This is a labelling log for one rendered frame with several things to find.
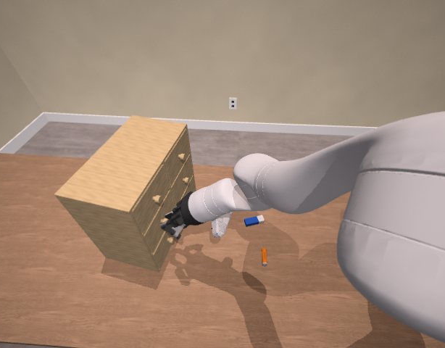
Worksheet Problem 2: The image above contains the small wooden chest of drawers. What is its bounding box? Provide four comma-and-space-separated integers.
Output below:
54, 115, 196, 273

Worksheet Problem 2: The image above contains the orange aa battery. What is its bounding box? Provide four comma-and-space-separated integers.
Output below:
262, 248, 267, 265

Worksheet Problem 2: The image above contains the brown wooden drawer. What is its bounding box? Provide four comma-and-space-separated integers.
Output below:
180, 176, 195, 200
165, 130, 190, 185
144, 190, 174, 253
131, 165, 169, 233
153, 231, 175, 269
171, 155, 193, 206

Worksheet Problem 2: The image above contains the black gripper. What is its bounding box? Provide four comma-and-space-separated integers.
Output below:
160, 191, 202, 239

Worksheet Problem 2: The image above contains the blue and white eraser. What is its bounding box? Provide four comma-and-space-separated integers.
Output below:
244, 215, 265, 226

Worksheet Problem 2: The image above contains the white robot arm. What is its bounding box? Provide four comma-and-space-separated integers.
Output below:
188, 112, 445, 343

